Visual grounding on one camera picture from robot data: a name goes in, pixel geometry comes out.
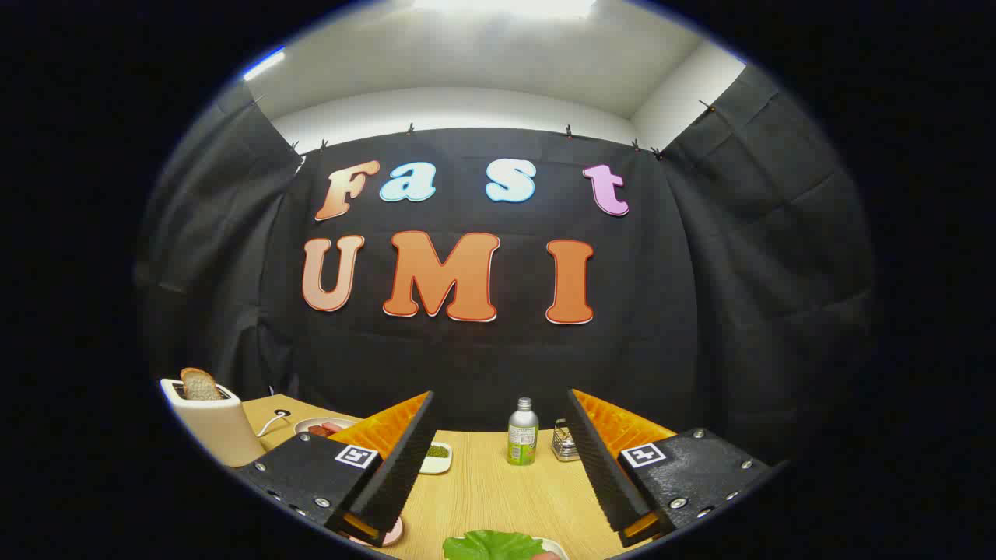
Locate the metal wire utensil holder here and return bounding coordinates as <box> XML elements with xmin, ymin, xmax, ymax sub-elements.
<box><xmin>552</xmin><ymin>420</ymin><xmax>580</xmax><ymax>463</ymax></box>

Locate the divided white dish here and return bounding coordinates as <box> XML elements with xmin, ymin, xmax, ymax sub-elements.
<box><xmin>419</xmin><ymin>442</ymin><xmax>454</xmax><ymax>475</ymax></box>

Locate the round white plate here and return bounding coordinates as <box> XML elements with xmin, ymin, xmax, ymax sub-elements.
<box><xmin>294</xmin><ymin>418</ymin><xmax>357</xmax><ymax>436</ymax></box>

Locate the pink plate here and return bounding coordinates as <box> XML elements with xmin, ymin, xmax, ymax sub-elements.
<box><xmin>342</xmin><ymin>517</ymin><xmax>404</xmax><ymax>548</ymax></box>

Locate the black backdrop cloth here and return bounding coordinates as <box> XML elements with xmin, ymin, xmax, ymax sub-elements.
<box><xmin>134</xmin><ymin>66</ymin><xmax>876</xmax><ymax>467</ymax></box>

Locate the ceiling light strip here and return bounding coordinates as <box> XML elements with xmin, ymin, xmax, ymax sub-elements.
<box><xmin>243</xmin><ymin>48</ymin><xmax>286</xmax><ymax>82</ymax></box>

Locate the ceiling light panel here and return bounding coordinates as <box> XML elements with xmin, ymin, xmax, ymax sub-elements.
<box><xmin>412</xmin><ymin>0</ymin><xmax>596</xmax><ymax>18</ymax></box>

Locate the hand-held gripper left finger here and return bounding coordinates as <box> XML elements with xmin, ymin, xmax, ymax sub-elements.
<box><xmin>233</xmin><ymin>390</ymin><xmax>437</xmax><ymax>548</ymax></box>

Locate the green metal drink bottle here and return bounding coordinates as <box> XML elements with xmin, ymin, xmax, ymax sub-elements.
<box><xmin>507</xmin><ymin>397</ymin><xmax>539</xmax><ymax>467</ymax></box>

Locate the white toaster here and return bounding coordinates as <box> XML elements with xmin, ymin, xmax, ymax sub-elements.
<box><xmin>160</xmin><ymin>378</ymin><xmax>267</xmax><ymax>468</ymax></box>

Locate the plain bread slice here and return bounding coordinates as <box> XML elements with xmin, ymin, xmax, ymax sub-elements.
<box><xmin>181</xmin><ymin>368</ymin><xmax>223</xmax><ymax>402</ymax></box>

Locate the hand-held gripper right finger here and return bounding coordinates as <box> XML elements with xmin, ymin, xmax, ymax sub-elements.
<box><xmin>566</xmin><ymin>388</ymin><xmax>773</xmax><ymax>548</ymax></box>

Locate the green lettuce leaf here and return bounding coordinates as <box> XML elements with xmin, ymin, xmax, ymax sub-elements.
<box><xmin>443</xmin><ymin>530</ymin><xmax>545</xmax><ymax>560</ymax></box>

